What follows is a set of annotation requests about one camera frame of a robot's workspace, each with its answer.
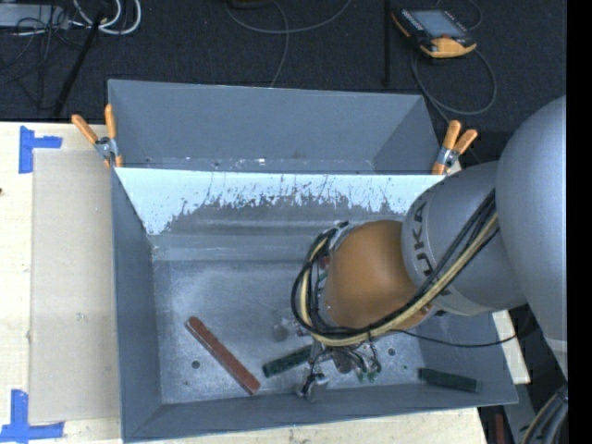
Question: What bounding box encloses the red-brown flat block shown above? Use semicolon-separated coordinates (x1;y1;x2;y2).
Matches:
184;315;262;396

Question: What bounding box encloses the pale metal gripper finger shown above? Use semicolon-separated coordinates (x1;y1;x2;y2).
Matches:
303;371;331;390
295;382;326;404

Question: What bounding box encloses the pale flat board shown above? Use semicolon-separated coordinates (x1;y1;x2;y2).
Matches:
28;148;122;427

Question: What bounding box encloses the dark green flat block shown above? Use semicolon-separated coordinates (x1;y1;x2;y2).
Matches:
262;344;314;378
418;366;479;393

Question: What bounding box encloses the grey metal bin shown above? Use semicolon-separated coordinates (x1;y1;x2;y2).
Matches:
106;79;520;443

